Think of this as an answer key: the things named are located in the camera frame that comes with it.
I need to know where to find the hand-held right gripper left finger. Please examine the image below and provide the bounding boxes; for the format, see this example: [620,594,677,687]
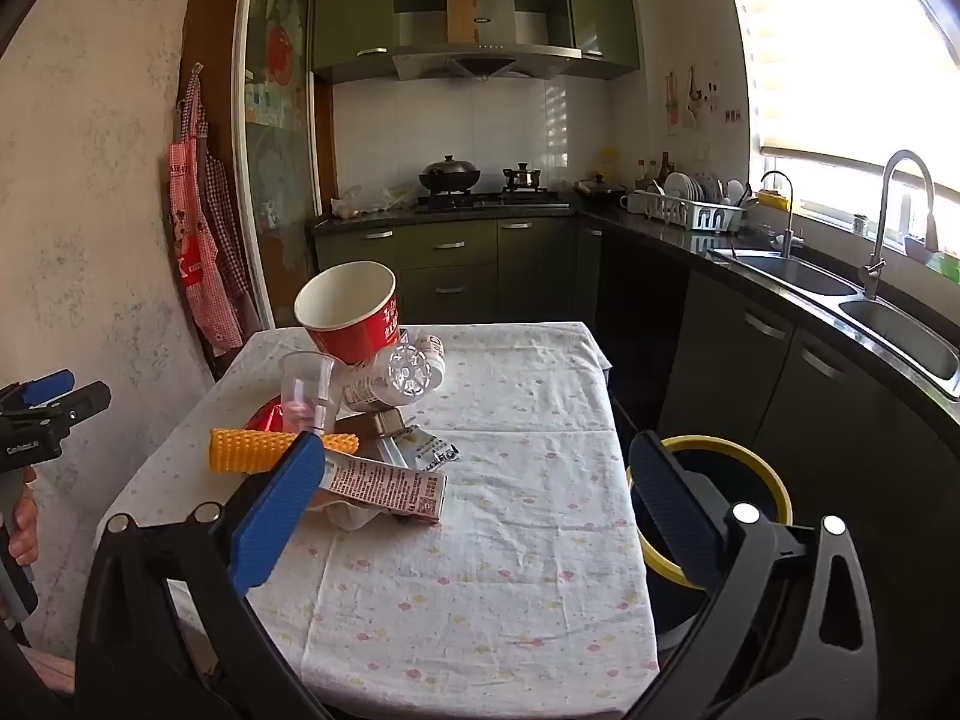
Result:
[75,431,331,720]

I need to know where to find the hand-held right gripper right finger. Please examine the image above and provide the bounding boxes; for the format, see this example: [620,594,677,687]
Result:
[626,431,878,720]

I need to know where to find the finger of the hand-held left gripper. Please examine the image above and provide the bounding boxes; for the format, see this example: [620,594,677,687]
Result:
[0,370,76,410]
[45,382,112,432]

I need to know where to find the white cloth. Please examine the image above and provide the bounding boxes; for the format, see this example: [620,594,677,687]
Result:
[322,502,398,533]

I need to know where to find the yellow ridged wrapper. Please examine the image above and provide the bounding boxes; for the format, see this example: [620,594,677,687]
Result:
[208,427,361,475]

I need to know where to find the black yellow-rimmed trash bin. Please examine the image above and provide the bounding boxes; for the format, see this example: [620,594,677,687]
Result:
[626,435,794,653]

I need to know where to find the red foil wrapper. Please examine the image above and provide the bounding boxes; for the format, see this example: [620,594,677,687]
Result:
[251,401,301,436]

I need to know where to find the printed paper wrapper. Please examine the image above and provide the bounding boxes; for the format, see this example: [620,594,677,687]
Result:
[315,454,449,524]

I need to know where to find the clear plastic cup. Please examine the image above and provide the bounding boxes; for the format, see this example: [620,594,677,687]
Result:
[280,351,336,434]

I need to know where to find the clear plastic bottle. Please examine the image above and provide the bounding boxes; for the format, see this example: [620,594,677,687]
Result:
[341,341,436,413]

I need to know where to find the red paper cup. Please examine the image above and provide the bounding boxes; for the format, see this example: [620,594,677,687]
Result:
[294,261,402,365]

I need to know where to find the person's left forearm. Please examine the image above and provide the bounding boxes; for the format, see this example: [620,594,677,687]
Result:
[19,649,80,695]

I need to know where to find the person's left hand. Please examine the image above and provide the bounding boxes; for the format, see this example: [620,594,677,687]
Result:
[6,467,38,567]

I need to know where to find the red checked apron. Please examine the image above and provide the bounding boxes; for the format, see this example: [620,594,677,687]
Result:
[166,75,227,352]

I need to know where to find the dark checked apron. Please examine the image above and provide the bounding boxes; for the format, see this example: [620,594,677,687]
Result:
[199,156,260,331]

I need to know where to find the white pill bottle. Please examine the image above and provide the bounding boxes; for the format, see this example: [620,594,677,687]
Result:
[416,334,447,391]

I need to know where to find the black kitchen countertop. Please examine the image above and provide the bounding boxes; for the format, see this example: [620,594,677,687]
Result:
[307,199,960,428]

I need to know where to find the steel double sink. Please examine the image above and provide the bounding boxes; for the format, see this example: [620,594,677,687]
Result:
[709,247,960,400]

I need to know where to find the small black faucet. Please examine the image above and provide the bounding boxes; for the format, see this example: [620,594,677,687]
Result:
[759,170,807,256]

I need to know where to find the white dish rack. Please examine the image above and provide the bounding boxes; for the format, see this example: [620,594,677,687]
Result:
[626,172,747,233]

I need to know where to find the green base cabinets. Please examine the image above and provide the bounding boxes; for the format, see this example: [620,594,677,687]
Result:
[313,214,960,691]

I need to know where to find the tall steel faucet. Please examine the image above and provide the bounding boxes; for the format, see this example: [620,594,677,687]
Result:
[862,150,940,301]

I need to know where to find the crumpled plastic bag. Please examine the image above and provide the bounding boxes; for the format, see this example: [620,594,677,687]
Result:
[330,184,413,220]

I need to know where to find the lidded frying pan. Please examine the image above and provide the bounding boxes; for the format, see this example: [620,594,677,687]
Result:
[574,174,627,203]

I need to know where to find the printed glass sliding door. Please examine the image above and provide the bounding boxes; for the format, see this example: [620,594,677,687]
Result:
[232,0,323,331]

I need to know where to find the green plastic item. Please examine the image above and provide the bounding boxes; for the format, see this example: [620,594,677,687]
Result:
[904,236,960,282]

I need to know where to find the gas stove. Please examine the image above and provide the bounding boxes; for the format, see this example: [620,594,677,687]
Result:
[415,191,571,212]

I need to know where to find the black lidded wok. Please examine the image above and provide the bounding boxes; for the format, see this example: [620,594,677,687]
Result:
[418,155,482,194]

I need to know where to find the kitchen window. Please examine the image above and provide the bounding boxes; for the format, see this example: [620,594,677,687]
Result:
[720,0,960,256]

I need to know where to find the steel range hood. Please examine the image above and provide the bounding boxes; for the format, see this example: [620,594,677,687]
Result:
[390,0,584,82]

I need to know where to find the cardboard piece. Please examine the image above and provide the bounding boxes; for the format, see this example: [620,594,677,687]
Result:
[446,0,481,44]

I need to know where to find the wall hanging decoration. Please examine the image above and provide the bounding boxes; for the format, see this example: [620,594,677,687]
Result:
[664,67,721,137]

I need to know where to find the green wall cabinets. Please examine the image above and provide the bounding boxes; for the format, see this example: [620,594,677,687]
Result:
[313,0,642,83]

